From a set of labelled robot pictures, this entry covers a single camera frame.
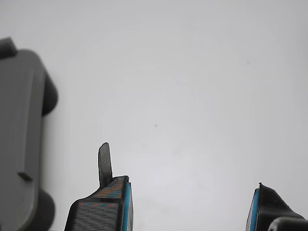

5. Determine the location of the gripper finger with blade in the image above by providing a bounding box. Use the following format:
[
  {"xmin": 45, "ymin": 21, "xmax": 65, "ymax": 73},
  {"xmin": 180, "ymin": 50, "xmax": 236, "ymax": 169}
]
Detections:
[{"xmin": 64, "ymin": 141, "xmax": 133, "ymax": 231}]

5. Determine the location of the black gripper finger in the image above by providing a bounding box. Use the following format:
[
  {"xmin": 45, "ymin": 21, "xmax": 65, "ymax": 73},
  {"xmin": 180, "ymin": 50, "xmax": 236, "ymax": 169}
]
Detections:
[{"xmin": 245, "ymin": 182, "xmax": 308, "ymax": 231}]

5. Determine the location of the gray frame holder with tabs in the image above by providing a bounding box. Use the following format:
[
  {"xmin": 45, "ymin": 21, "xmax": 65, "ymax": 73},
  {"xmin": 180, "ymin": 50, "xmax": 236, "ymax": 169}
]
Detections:
[{"xmin": 0, "ymin": 37, "xmax": 59, "ymax": 231}]

